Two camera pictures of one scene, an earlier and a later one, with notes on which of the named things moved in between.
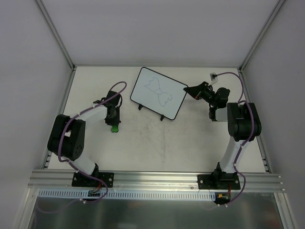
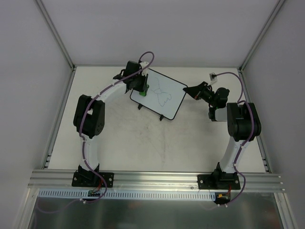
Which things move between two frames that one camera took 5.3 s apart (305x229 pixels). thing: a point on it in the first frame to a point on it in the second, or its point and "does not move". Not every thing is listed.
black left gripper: (114, 121) to (141, 83)
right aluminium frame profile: (259, 137) does not move
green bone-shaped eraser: (115, 128) to (143, 93)
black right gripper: (201, 91) does not move
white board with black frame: (158, 93) does not move
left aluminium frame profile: (65, 97) does not move
